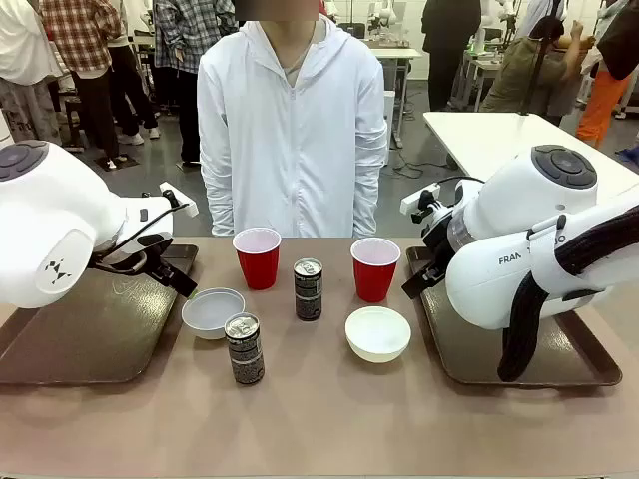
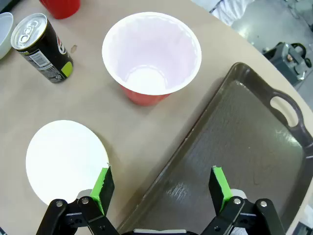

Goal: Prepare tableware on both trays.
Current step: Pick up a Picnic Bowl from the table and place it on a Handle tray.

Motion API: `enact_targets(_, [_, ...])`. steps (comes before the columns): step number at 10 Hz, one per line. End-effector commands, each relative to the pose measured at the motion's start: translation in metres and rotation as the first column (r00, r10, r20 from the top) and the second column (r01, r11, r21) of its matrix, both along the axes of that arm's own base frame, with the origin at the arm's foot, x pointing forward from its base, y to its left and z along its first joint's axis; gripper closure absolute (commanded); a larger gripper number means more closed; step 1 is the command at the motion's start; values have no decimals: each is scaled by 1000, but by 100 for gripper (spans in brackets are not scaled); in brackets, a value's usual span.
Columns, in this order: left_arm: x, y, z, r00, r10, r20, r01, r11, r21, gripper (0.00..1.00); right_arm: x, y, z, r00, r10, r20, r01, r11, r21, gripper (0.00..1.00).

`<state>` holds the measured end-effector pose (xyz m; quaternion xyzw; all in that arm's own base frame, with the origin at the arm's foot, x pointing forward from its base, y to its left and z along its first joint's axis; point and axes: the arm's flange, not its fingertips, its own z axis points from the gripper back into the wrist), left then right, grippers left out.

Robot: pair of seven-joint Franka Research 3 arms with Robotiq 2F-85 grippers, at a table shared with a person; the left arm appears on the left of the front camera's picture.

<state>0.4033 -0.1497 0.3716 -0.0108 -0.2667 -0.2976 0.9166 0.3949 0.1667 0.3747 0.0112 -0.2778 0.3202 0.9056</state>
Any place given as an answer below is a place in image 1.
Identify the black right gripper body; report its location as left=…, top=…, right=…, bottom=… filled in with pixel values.
left=421, top=212, right=456, bottom=273

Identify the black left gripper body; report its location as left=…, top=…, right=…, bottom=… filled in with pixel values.
left=91, top=232, right=175, bottom=275

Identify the white bowl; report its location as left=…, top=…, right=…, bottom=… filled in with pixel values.
left=343, top=305, right=412, bottom=363

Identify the red plastic cup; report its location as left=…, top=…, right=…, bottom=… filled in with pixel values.
left=232, top=227, right=283, bottom=291
left=349, top=238, right=402, bottom=303

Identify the black drink can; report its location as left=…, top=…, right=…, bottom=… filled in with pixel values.
left=224, top=311, right=267, bottom=386
left=293, top=256, right=324, bottom=322

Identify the person's left forearm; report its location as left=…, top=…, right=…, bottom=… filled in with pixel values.
left=350, top=164, right=386, bottom=240

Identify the person's right forearm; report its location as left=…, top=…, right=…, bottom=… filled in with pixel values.
left=203, top=164, right=237, bottom=238

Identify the grey-white bowl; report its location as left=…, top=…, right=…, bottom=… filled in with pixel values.
left=180, top=286, right=248, bottom=342

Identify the brown plastic tray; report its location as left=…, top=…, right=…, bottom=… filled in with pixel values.
left=404, top=244, right=624, bottom=388
left=0, top=243, right=200, bottom=386

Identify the white side table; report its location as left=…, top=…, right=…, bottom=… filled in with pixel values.
left=422, top=111, right=639, bottom=177

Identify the white computer case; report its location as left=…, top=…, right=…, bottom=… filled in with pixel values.
left=381, top=91, right=401, bottom=147

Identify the black stool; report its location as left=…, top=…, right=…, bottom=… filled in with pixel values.
left=62, top=94, right=87, bottom=153

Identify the bystander in black trousers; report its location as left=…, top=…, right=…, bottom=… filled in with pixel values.
left=106, top=0, right=162, bottom=147

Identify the person in white hoodie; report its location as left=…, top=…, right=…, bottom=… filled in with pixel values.
left=196, top=0, right=388, bottom=240

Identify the bystander in black clothes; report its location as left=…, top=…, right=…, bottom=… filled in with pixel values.
left=420, top=0, right=483, bottom=113

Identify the white background desk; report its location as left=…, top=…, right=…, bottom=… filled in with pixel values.
left=365, top=39, right=424, bottom=150

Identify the bystander in red plaid shirt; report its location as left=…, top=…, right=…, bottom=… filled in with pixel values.
left=38, top=0, right=125, bottom=170

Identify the bystander in blue plaid shirt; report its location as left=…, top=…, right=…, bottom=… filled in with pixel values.
left=151, top=0, right=237, bottom=167

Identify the black pole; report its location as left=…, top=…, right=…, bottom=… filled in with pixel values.
left=517, top=17, right=556, bottom=118

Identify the bystander in white shirt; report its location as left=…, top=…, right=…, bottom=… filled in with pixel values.
left=0, top=0, right=65, bottom=147

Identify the bystander in orange trousers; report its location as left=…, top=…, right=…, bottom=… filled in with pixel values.
left=575, top=0, right=639, bottom=142

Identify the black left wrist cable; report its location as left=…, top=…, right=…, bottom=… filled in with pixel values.
left=89, top=201, right=192, bottom=273

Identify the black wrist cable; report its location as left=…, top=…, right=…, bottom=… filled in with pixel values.
left=437, top=175, right=486, bottom=195
left=89, top=201, right=192, bottom=273

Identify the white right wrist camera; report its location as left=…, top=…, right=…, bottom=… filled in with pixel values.
left=399, top=184, right=443, bottom=217

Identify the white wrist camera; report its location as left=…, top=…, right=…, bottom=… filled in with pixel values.
left=159, top=182, right=200, bottom=218
left=399, top=184, right=443, bottom=217

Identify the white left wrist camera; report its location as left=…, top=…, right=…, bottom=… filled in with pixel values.
left=159, top=182, right=200, bottom=218

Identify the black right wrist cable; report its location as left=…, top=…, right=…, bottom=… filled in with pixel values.
left=437, top=175, right=486, bottom=195

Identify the black floor cable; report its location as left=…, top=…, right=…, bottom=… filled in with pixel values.
left=392, top=148, right=451, bottom=180

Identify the black braided cable bundle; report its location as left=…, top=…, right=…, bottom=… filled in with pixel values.
left=496, top=204, right=639, bottom=383

